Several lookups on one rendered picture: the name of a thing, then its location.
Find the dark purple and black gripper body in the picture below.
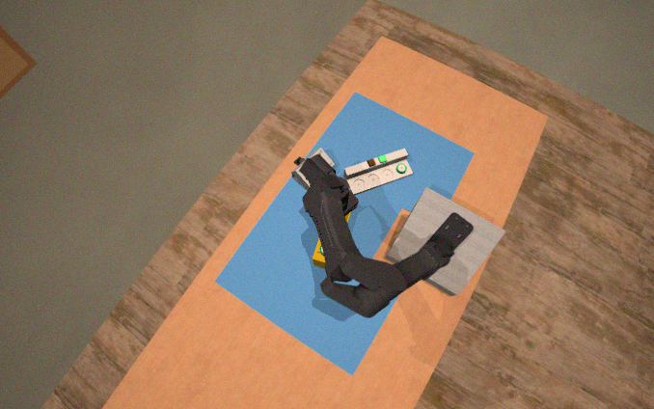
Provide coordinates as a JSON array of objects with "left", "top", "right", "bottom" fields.
[{"left": 343, "top": 190, "right": 359, "bottom": 216}]

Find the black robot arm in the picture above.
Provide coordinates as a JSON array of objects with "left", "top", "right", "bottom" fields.
[{"left": 299, "top": 154, "right": 474, "bottom": 318}]

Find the blue flat mat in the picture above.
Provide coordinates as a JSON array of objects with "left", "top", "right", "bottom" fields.
[{"left": 214, "top": 92, "right": 475, "bottom": 376}]

